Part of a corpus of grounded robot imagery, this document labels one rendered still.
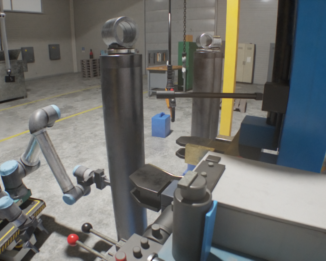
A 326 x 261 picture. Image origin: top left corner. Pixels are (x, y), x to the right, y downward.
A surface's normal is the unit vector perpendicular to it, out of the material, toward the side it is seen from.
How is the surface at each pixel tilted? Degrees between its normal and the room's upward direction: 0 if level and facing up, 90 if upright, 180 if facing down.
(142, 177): 0
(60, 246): 0
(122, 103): 90
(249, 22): 90
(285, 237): 90
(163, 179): 0
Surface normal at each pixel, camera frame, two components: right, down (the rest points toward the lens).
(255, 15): -0.47, 0.30
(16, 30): 0.88, 0.16
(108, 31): -0.76, 0.18
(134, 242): 0.00, -0.94
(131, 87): 0.55, 0.29
